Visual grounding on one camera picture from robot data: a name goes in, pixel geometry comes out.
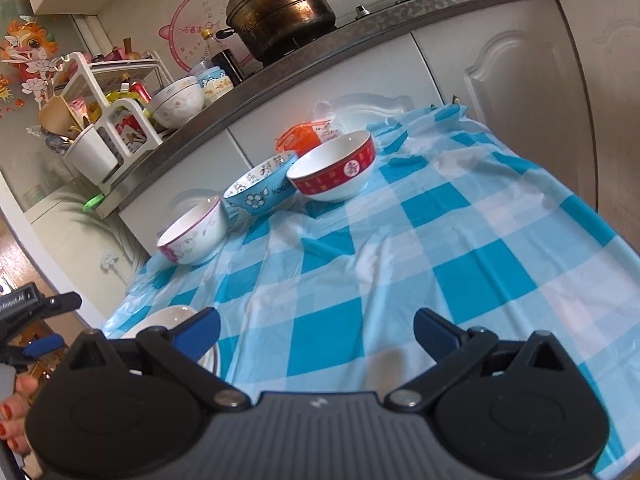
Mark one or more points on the grey stone kitchen countertop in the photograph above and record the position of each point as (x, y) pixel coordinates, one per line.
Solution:
(165, 160)

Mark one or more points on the small blue cartoon bowl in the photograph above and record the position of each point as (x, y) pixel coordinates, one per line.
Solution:
(215, 77)

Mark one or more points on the blue white checked tablecloth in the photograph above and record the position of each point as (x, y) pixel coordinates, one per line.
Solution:
(400, 240)

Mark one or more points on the green clip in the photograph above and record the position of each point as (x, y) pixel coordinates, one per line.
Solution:
(95, 201)

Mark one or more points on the gas stove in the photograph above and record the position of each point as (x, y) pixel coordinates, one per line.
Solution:
(361, 10)

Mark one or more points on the soy sauce bottle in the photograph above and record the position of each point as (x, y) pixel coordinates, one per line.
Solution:
(227, 62)

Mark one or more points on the white utensil cup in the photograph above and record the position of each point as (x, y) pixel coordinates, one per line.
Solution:
(92, 157)

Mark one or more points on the pink round wall sticker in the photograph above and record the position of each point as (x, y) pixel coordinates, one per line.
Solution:
(192, 25)

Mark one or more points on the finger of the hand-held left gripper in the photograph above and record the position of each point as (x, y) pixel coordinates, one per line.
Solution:
(45, 346)
(60, 303)

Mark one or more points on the person's left hand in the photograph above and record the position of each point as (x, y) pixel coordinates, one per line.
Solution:
(15, 417)

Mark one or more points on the small white patterned bowl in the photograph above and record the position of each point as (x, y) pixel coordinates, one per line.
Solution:
(217, 96)

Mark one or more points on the red seasoning packet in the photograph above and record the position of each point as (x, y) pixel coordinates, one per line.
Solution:
(129, 134)

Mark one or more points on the large white floral bowl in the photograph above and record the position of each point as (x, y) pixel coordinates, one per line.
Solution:
(177, 105)

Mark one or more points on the white bowl with red band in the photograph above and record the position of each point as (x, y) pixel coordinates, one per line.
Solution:
(330, 180)

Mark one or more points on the clear plastic bag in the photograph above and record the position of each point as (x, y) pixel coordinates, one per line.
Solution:
(330, 120)

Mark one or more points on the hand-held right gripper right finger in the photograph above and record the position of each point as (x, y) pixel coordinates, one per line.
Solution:
(435, 332)

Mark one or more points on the tarnished steel steamer pot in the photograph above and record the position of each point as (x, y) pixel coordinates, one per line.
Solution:
(280, 10)

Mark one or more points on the white bowl with pink print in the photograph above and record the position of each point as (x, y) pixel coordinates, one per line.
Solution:
(200, 235)

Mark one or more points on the white plate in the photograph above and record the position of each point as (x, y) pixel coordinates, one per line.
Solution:
(160, 317)

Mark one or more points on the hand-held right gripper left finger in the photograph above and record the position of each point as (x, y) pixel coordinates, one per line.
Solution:
(202, 330)

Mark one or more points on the wooden spatula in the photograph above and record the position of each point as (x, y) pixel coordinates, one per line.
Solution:
(57, 112)

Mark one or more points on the white plastic organizer rack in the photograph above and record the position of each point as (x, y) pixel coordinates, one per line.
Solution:
(92, 80)

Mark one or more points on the metal spoons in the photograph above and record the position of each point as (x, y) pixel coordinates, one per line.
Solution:
(55, 142)

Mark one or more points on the orange dragon wall decoration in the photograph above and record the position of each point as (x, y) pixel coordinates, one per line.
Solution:
(27, 45)

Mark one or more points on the orange packet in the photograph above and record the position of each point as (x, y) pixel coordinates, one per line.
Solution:
(300, 140)

